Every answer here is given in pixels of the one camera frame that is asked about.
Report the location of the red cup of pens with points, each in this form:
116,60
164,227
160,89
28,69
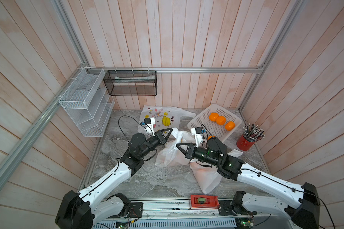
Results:
252,133

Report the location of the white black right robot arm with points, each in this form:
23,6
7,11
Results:
298,203

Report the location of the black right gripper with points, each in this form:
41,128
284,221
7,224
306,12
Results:
192,151

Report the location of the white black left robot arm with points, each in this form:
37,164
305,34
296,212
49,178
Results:
88,207

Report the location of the white printed bag back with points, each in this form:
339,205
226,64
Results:
164,117

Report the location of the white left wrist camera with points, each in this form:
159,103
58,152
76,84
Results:
149,125

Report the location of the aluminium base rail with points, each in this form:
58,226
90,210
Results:
177,213

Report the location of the white printed bag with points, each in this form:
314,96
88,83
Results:
171,155
164,117

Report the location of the red tape dispenser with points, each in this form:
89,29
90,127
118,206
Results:
204,202

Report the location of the white plastic perforated basket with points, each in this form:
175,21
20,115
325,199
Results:
213,128

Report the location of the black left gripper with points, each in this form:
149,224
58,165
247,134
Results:
161,137

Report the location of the white wire mesh shelf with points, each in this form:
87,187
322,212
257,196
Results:
87,102

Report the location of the black wire mesh basket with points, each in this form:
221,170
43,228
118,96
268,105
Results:
131,82

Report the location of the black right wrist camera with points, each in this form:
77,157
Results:
198,133

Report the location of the white plastic bag front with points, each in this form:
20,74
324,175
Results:
207,178

